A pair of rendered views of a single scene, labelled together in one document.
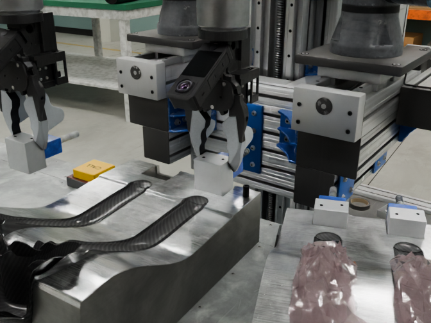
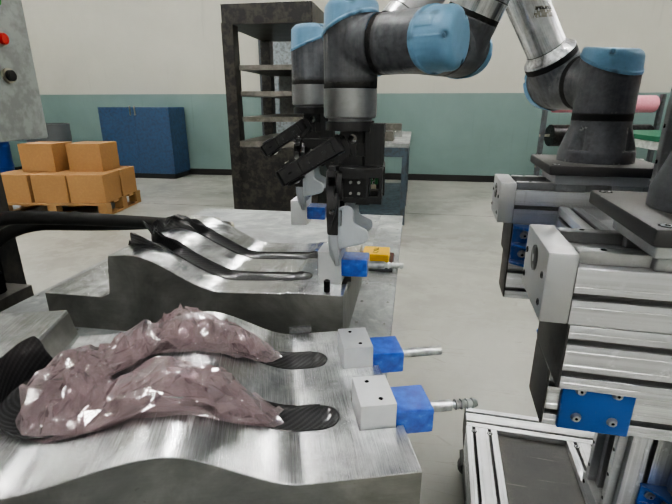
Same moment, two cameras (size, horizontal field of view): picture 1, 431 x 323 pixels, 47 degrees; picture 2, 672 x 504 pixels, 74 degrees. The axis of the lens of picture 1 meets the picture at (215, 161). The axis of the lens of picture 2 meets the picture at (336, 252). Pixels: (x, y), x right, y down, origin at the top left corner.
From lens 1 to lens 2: 0.77 m
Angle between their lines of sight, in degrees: 63
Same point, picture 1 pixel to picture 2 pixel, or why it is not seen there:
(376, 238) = (334, 390)
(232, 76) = (331, 166)
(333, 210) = (342, 339)
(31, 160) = (294, 215)
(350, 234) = (331, 372)
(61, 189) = not seen: hidden behind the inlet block
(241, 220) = (301, 305)
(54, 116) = (314, 187)
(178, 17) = (570, 139)
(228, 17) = (327, 107)
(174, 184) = not seen: hidden behind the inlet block
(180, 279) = (205, 304)
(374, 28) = not seen: outside the picture
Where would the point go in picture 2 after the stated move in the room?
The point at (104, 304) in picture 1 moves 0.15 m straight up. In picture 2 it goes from (125, 269) to (110, 173)
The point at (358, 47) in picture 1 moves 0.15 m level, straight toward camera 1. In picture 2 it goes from (659, 191) to (538, 193)
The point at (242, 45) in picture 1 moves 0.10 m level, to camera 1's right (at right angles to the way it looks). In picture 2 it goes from (367, 141) to (404, 147)
